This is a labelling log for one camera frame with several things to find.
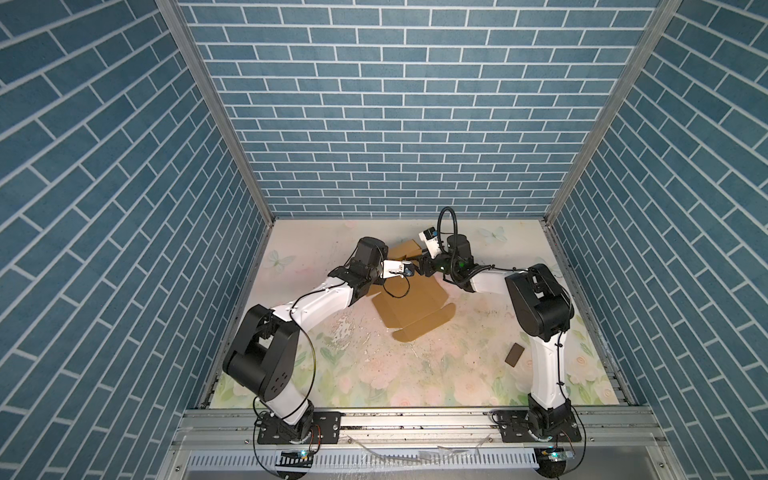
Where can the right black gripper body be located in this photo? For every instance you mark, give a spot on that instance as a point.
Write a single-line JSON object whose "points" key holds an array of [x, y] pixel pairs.
{"points": [[442, 266]]}

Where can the small brown cardboard piece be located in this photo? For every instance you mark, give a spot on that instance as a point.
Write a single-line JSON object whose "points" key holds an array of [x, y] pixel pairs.
{"points": [[514, 354]]}

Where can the left green circuit board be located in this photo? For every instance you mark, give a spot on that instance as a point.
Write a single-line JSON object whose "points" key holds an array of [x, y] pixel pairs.
{"points": [[294, 459]]}

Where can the white slotted cable duct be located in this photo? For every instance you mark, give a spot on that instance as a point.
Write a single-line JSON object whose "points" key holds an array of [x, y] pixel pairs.
{"points": [[360, 461]]}

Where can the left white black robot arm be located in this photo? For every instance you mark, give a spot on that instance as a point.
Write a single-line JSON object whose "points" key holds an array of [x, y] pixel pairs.
{"points": [[261, 357]]}

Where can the right green circuit board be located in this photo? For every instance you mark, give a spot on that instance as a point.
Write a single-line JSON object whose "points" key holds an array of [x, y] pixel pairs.
{"points": [[553, 456]]}

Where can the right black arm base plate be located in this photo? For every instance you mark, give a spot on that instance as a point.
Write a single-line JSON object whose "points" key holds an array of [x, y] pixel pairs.
{"points": [[523, 425]]}

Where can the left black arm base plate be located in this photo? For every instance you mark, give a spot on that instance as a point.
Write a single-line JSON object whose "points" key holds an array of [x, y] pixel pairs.
{"points": [[299, 427]]}

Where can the aluminium mounting rail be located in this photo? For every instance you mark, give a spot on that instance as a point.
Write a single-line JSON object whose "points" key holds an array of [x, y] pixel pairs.
{"points": [[596, 426]]}

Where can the brown cardboard box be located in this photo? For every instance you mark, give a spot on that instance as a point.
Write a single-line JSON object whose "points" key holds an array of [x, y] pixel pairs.
{"points": [[412, 306]]}

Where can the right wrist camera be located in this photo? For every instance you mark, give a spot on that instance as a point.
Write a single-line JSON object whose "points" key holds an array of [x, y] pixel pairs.
{"points": [[430, 238]]}

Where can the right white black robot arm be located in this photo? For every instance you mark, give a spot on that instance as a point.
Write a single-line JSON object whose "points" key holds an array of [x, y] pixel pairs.
{"points": [[543, 309]]}

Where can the green circuit board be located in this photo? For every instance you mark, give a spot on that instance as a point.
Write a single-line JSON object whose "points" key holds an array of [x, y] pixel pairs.
{"points": [[553, 456], [294, 459]]}

